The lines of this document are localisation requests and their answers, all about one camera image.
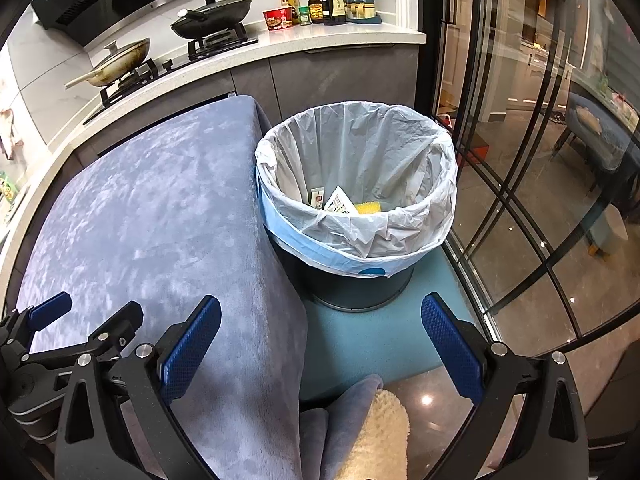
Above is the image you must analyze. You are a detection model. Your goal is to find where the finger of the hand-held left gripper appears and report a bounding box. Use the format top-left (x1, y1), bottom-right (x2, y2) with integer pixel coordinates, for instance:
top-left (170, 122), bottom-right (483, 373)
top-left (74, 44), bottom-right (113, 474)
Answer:
top-left (27, 300), bottom-right (145, 369)
top-left (0, 291), bottom-right (73, 361)

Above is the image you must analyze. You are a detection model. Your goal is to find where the white black printed packet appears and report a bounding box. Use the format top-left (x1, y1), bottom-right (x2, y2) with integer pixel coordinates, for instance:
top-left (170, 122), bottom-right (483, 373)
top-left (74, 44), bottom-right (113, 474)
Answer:
top-left (324, 186), bottom-right (357, 214)

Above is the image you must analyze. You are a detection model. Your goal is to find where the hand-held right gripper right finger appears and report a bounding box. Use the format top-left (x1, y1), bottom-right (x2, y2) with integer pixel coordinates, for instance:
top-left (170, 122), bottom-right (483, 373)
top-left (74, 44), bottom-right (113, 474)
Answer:
top-left (421, 292), bottom-right (591, 480)

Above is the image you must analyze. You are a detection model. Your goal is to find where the blue-grey blanket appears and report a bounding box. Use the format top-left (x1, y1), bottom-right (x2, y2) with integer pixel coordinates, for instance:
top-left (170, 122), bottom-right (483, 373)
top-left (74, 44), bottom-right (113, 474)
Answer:
top-left (15, 95), bottom-right (411, 480)

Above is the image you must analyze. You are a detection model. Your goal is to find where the teal floor mat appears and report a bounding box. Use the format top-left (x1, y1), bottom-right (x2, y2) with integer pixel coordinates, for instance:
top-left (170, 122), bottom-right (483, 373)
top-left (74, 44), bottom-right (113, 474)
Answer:
top-left (299, 247), bottom-right (496, 404)

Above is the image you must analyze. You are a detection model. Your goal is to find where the hanging pink white cloth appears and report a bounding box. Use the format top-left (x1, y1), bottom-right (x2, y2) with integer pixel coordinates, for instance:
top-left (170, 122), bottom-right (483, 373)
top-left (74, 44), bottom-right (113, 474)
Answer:
top-left (0, 109), bottom-right (24, 162)

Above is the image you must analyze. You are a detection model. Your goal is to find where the black wok with lid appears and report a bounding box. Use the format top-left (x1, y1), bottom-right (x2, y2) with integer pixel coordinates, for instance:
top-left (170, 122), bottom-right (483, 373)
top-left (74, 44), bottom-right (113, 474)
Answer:
top-left (170, 0), bottom-right (251, 40)

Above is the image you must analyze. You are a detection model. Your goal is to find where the small green carton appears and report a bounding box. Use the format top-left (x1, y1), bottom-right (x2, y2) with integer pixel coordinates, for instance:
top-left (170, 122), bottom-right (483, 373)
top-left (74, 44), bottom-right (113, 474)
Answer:
top-left (0, 170), bottom-right (21, 207)

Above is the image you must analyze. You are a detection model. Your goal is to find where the red instant noodle cup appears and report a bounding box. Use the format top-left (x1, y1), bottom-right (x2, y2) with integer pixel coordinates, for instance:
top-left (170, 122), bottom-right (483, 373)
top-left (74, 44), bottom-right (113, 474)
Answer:
top-left (263, 5), bottom-right (295, 31)

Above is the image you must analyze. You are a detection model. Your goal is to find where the frying pan with lid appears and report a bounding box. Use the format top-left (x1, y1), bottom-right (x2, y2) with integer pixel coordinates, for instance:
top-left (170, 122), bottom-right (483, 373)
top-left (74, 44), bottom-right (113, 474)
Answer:
top-left (65, 37), bottom-right (152, 89)

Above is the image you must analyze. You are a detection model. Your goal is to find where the trash bin with white liner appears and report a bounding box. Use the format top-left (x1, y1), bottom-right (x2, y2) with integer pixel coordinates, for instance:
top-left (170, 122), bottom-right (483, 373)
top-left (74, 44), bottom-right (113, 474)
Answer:
top-left (254, 101), bottom-right (459, 311)

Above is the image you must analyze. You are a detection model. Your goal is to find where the grey kitchen cabinet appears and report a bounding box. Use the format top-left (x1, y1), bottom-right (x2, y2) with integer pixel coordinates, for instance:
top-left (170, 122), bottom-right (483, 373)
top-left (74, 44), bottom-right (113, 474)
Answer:
top-left (232, 44), bottom-right (419, 127)

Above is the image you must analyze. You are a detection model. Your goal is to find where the spice jar set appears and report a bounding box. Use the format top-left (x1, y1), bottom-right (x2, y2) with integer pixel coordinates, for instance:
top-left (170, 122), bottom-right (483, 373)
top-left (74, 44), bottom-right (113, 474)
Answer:
top-left (345, 0), bottom-right (384, 26)

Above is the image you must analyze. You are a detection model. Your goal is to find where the black framed glass door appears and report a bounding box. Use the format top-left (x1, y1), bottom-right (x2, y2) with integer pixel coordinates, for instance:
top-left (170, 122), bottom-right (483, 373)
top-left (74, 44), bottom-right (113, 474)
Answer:
top-left (419, 0), bottom-right (640, 361)

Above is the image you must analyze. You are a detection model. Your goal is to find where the black gas stove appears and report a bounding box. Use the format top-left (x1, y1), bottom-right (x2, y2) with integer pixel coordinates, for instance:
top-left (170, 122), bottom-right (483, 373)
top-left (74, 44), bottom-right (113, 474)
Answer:
top-left (82, 22), bottom-right (260, 126)

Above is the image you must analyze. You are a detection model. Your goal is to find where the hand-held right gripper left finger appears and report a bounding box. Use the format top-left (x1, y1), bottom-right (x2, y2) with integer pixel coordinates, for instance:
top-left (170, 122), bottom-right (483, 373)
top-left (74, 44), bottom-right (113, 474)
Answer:
top-left (54, 295), bottom-right (223, 480)

